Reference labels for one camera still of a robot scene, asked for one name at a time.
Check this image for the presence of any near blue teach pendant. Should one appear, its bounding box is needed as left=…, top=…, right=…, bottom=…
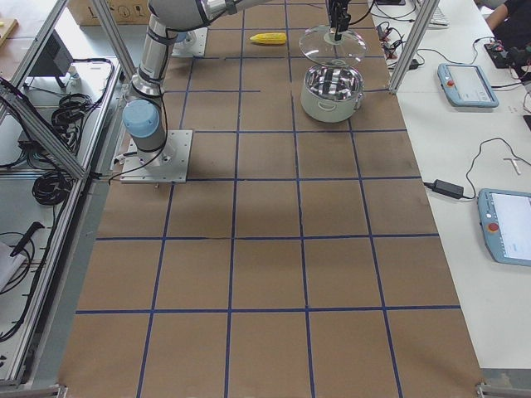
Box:
left=477, top=188, right=531, bottom=267

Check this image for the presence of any glass pot lid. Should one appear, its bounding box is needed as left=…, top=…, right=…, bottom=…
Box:
left=299, top=25, right=368, bottom=67

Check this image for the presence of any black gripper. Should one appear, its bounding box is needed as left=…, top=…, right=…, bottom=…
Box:
left=327, top=0, right=349, bottom=41

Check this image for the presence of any pale green metal pot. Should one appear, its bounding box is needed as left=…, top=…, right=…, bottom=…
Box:
left=300, top=66, right=364, bottom=123

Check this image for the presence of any cardboard box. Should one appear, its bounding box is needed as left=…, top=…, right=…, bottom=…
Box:
left=67, top=0, right=151, bottom=27

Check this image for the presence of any yellow corn cob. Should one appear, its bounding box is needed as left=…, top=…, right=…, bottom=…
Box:
left=250, top=32, right=287, bottom=46

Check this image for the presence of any seated person in black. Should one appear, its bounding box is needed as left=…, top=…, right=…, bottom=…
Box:
left=486, top=0, right=530, bottom=47

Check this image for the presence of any coiled black cable bundle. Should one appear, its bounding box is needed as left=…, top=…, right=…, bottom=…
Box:
left=32, top=170, right=71, bottom=206

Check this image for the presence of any blue teach pendant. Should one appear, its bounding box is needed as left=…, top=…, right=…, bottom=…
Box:
left=477, top=188, right=531, bottom=267
left=437, top=64, right=499, bottom=109

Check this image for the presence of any aluminium frame post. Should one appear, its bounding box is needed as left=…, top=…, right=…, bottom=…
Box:
left=388, top=0, right=439, bottom=95

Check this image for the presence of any brown paper table cover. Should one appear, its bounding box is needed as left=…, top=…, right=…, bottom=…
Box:
left=59, top=1, right=482, bottom=397

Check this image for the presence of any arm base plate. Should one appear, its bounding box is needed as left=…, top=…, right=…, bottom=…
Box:
left=119, top=130, right=193, bottom=183
left=172, top=27, right=207, bottom=58

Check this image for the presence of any far blue teach pendant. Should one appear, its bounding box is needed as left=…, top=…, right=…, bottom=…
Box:
left=437, top=64, right=499, bottom=109

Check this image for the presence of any black power brick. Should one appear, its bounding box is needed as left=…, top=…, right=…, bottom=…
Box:
left=431, top=179, right=464, bottom=199

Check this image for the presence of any black monitor on stand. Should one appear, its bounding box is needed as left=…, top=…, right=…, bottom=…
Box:
left=29, top=30, right=73, bottom=89

